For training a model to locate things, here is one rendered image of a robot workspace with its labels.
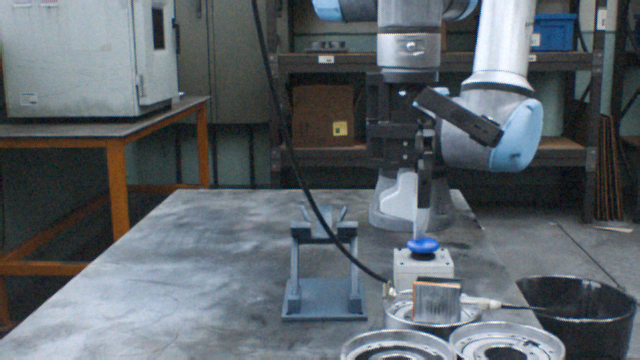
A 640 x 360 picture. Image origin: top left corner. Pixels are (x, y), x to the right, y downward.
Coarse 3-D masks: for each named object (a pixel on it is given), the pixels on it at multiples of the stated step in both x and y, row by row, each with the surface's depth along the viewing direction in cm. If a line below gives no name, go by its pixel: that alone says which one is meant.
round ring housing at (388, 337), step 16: (368, 336) 68; (384, 336) 68; (400, 336) 68; (416, 336) 68; (432, 336) 67; (352, 352) 66; (384, 352) 66; (400, 352) 66; (432, 352) 66; (448, 352) 64
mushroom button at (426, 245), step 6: (420, 240) 88; (426, 240) 88; (432, 240) 88; (408, 246) 88; (414, 246) 87; (420, 246) 87; (426, 246) 87; (432, 246) 87; (438, 246) 88; (420, 252) 87; (426, 252) 87; (432, 252) 87
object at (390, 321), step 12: (384, 300) 76; (384, 312) 73; (408, 312) 75; (468, 312) 75; (480, 312) 72; (384, 324) 73; (396, 324) 71; (408, 324) 70; (420, 324) 69; (432, 324) 72; (456, 324) 69; (468, 324) 70; (444, 336) 69
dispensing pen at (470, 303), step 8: (416, 280) 73; (424, 280) 73; (432, 280) 73; (440, 280) 73; (448, 280) 73; (456, 280) 73; (384, 288) 74; (384, 296) 74; (392, 296) 74; (400, 296) 74; (408, 296) 74; (464, 304) 72; (472, 304) 72; (480, 304) 71; (488, 304) 71; (496, 304) 71; (504, 304) 71; (512, 304) 71
